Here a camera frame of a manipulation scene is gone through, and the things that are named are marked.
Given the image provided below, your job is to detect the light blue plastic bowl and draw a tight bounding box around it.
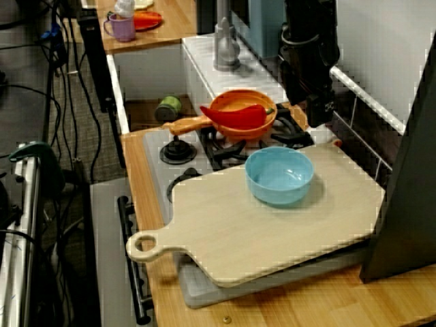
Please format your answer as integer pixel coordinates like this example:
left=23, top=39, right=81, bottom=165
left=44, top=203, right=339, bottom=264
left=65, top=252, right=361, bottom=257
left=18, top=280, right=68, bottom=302
left=245, top=146, right=315, bottom=208

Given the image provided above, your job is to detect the black upright post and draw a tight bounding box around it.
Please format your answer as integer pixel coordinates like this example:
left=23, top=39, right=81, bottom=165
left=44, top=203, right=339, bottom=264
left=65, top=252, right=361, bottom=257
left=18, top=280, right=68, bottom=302
left=77, top=8, right=116, bottom=113

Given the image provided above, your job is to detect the dark tile backsplash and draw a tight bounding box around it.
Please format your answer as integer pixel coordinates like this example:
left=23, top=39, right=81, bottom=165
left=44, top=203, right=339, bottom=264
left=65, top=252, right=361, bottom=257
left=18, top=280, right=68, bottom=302
left=328, top=66, right=408, bottom=180

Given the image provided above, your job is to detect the small wooden table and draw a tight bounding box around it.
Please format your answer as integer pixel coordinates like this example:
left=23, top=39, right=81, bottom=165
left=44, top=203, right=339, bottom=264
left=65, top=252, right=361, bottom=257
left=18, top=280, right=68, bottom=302
left=97, top=0, right=198, bottom=54

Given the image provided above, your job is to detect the wooden cutting board with handle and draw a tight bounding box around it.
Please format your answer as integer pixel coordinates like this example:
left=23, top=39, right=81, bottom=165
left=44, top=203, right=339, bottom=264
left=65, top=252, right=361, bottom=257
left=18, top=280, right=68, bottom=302
left=125, top=141, right=387, bottom=289

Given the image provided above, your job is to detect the black burner grate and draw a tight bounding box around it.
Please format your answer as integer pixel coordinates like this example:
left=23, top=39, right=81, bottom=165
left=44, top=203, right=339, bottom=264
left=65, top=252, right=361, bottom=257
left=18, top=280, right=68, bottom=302
left=196, top=102, right=316, bottom=171

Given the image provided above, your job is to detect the black cable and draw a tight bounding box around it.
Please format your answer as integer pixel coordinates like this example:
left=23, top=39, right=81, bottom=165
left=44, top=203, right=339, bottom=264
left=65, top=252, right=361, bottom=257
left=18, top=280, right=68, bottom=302
left=0, top=84, right=64, bottom=161
left=66, top=16, right=103, bottom=183

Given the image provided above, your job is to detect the green toy can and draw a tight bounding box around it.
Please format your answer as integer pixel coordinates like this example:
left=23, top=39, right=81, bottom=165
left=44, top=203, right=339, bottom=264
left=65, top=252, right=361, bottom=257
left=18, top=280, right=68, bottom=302
left=155, top=95, right=183, bottom=123

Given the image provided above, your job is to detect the purple plastic cup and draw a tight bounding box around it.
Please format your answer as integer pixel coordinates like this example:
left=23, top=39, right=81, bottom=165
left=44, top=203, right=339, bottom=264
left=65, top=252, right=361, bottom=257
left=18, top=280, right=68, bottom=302
left=103, top=13, right=136, bottom=43

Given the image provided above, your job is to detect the orange plastic plate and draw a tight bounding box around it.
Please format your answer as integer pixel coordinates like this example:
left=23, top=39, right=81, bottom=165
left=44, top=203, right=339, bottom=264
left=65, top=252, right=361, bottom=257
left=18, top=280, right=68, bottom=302
left=132, top=10, right=164, bottom=32

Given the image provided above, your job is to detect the white crumpled cloth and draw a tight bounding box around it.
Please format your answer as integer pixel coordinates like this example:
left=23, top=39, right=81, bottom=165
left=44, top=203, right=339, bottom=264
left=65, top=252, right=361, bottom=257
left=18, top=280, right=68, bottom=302
left=114, top=0, right=137, bottom=17

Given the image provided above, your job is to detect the grey toy faucet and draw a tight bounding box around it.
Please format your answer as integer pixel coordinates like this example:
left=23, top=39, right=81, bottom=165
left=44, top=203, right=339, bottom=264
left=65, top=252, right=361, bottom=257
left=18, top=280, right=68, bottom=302
left=213, top=0, right=241, bottom=71

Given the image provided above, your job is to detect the white orange salt shaker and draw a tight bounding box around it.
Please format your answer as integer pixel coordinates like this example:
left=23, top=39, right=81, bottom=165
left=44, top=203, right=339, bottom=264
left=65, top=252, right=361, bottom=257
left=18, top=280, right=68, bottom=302
left=308, top=125, right=343, bottom=148

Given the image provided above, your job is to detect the aluminium frame profile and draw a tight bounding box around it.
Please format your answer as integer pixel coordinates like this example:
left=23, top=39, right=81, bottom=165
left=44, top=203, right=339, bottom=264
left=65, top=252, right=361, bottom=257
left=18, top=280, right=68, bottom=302
left=0, top=146, right=42, bottom=327

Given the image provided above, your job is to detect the grey toy oven front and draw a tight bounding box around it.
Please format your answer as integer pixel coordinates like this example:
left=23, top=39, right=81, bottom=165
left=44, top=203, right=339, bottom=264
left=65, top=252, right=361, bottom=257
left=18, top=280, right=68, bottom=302
left=90, top=180, right=154, bottom=327

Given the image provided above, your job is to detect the green clamp tool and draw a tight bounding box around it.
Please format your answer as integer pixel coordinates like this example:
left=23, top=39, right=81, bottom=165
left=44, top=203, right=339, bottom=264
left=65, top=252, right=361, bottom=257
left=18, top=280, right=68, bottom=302
left=8, top=141, right=65, bottom=191

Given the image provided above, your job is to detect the red chili pepper toy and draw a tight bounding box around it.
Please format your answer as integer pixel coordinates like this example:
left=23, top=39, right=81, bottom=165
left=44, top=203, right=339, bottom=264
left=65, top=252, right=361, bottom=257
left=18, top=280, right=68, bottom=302
left=200, top=104, right=275, bottom=131

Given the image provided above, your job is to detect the wooden countertop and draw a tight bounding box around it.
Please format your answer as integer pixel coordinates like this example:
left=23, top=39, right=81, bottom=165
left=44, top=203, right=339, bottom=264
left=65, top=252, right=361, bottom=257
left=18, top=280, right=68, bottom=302
left=121, top=102, right=436, bottom=327

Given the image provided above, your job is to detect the white toy sink unit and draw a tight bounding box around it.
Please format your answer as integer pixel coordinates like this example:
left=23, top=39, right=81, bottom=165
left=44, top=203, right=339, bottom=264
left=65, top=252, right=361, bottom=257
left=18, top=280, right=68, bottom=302
left=107, top=33, right=290, bottom=134

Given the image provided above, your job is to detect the teal box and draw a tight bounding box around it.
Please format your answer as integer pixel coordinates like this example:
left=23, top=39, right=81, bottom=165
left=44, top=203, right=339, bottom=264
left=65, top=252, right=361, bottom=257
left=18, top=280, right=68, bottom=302
left=248, top=0, right=290, bottom=59

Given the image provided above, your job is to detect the grey toy stove top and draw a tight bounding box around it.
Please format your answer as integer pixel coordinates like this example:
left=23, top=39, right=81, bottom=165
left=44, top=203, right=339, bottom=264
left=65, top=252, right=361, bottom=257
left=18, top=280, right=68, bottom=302
left=142, top=127, right=372, bottom=309

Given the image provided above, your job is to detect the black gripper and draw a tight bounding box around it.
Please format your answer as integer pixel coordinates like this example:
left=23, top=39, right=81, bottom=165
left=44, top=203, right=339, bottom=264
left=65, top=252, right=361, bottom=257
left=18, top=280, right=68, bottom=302
left=279, top=40, right=341, bottom=128

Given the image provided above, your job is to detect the black oven door handle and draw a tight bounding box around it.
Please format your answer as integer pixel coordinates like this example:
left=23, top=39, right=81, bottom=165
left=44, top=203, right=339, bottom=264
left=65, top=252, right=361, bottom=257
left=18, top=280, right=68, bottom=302
left=117, top=195, right=153, bottom=324

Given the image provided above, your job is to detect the black stove knob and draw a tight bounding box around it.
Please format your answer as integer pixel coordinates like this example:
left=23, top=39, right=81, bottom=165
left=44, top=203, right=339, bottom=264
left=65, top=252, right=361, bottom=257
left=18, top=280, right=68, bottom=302
left=159, top=135, right=198, bottom=165
left=166, top=166, right=205, bottom=202

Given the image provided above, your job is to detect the orange plastic frying pan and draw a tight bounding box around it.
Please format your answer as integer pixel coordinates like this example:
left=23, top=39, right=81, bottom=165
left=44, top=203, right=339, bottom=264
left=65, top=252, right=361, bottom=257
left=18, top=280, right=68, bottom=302
left=169, top=89, right=279, bottom=143

